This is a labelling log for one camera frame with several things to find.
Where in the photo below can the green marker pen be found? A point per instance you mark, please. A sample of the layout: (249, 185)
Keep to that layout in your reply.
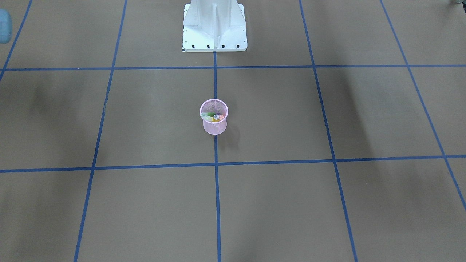
(207, 114)

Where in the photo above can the yellow marker pen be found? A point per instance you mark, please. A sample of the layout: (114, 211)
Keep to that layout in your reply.
(208, 118)

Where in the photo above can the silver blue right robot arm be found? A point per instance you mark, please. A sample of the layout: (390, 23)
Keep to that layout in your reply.
(6, 26)

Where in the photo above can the pink mesh pen holder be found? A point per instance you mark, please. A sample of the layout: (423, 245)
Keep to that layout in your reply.
(218, 107)

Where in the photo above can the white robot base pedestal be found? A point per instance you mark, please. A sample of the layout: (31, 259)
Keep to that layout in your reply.
(214, 26)

